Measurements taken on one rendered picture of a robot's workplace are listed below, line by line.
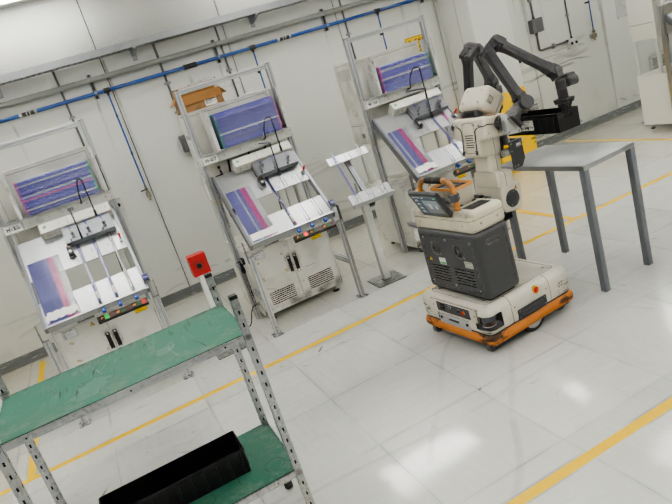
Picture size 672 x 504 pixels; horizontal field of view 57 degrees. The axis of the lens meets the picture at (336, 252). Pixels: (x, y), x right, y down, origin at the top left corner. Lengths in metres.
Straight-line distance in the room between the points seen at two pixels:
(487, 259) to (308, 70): 3.80
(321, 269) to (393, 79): 1.70
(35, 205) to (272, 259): 1.72
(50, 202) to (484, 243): 2.95
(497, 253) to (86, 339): 2.90
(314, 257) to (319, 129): 2.09
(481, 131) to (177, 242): 3.67
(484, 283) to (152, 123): 3.85
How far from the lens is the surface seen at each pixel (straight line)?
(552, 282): 3.79
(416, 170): 5.03
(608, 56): 9.11
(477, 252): 3.43
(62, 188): 4.73
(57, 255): 4.67
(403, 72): 5.46
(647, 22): 7.76
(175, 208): 6.34
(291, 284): 4.98
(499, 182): 3.71
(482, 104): 3.64
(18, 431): 2.35
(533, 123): 3.89
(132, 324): 4.77
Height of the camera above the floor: 1.75
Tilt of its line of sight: 16 degrees down
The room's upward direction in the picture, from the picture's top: 18 degrees counter-clockwise
